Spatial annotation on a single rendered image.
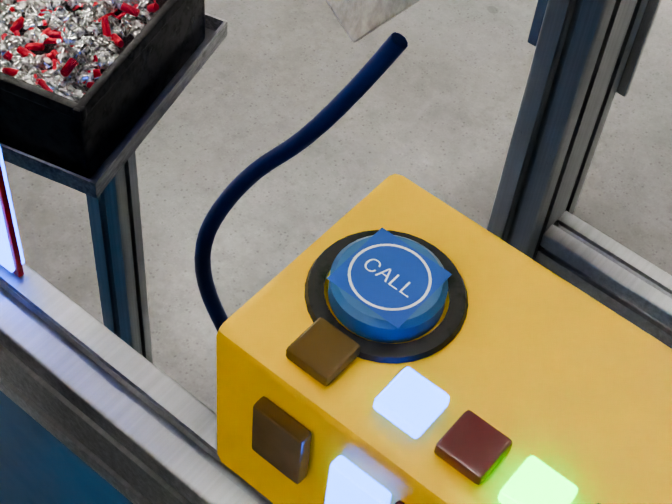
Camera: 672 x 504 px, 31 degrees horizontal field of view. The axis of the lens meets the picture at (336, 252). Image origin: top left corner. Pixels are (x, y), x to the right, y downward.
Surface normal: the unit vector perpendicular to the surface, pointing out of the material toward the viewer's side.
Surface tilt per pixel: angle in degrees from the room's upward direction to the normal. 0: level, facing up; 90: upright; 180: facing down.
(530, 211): 90
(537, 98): 90
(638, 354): 0
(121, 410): 0
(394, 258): 0
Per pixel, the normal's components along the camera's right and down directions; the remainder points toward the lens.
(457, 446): 0.07, -0.62
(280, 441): -0.63, 0.58
